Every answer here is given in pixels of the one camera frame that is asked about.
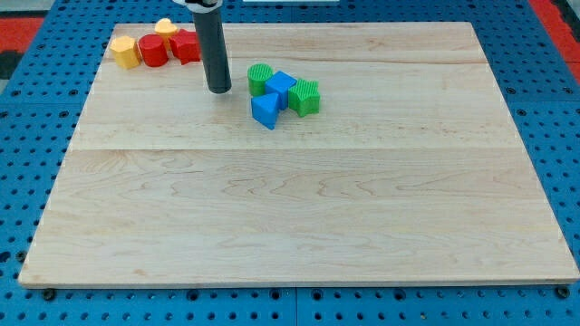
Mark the blue cube block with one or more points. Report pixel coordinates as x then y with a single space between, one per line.
280 83

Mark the yellow hexagon block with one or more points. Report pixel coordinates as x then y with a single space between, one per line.
125 52

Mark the blue triangle block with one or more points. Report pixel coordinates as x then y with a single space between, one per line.
265 109

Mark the green star block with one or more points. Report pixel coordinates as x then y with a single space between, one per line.
304 97

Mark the yellow heart block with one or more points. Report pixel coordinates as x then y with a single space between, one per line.
165 29

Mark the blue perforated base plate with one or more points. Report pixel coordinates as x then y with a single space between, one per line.
43 100

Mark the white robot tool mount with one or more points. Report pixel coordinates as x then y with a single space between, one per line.
202 3

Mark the green cylinder block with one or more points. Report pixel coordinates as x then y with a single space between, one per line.
257 75

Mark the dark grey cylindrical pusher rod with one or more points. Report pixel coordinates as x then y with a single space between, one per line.
209 27

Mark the red cylinder block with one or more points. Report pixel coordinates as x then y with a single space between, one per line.
153 50

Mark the light wooden board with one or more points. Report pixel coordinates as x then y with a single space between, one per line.
412 173

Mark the red star block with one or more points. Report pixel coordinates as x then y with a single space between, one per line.
185 46

